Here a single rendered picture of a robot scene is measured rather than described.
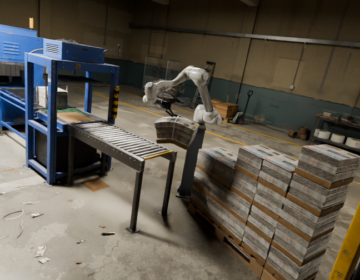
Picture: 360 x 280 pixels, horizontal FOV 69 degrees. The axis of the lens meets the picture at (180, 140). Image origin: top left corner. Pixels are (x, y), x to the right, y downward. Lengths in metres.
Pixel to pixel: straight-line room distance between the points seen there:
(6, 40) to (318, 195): 5.15
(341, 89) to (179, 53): 6.21
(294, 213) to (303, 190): 0.21
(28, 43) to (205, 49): 6.89
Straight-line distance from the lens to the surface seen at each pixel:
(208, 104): 3.08
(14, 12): 11.18
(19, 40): 5.68
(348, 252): 2.03
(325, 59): 9.24
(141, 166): 2.57
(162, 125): 2.62
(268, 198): 2.49
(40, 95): 4.42
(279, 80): 9.50
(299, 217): 2.36
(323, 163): 2.18
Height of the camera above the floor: 1.77
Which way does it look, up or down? 17 degrees down
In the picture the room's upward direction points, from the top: 9 degrees clockwise
